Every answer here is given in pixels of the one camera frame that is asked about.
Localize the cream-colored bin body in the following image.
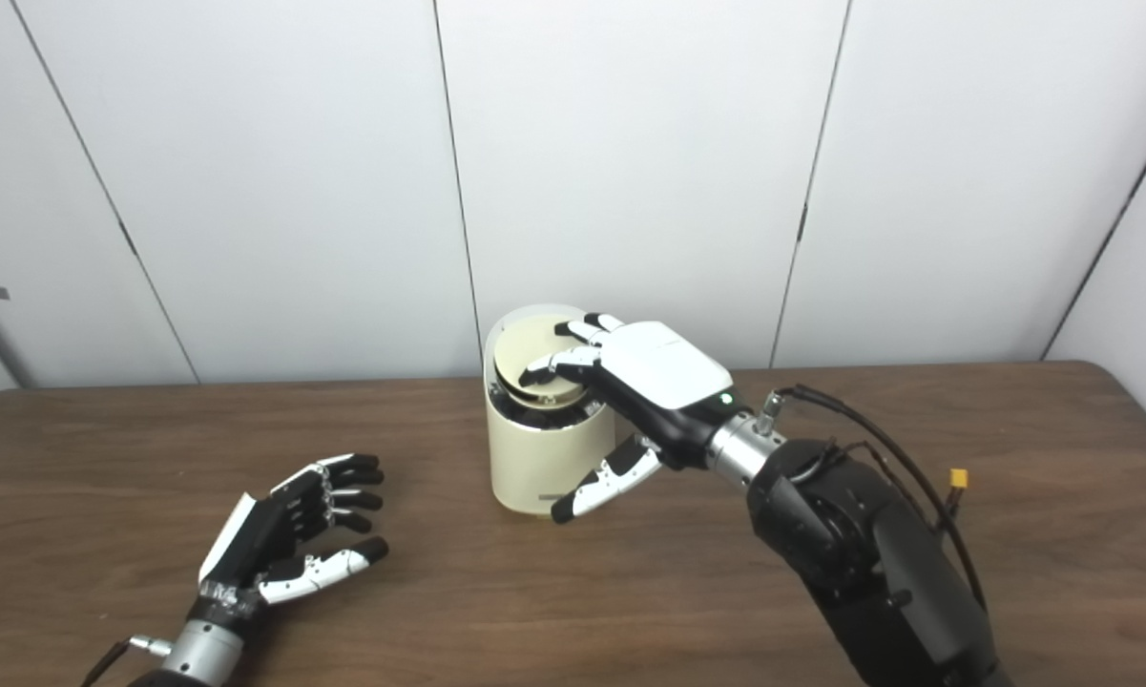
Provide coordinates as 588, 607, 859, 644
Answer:
483, 303, 621, 517

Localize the round cream bin lid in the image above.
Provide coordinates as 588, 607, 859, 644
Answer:
492, 315, 593, 406

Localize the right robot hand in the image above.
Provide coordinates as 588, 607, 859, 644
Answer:
518, 313, 755, 525

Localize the black bin liner bag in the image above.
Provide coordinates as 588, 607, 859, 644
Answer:
491, 389, 602, 423

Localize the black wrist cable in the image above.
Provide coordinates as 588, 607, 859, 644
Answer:
759, 384, 989, 612
81, 636, 173, 687

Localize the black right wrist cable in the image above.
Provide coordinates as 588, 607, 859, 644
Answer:
759, 384, 989, 612

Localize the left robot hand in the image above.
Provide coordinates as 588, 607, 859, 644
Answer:
198, 453, 389, 623

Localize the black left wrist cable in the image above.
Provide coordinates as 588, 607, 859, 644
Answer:
81, 636, 173, 687

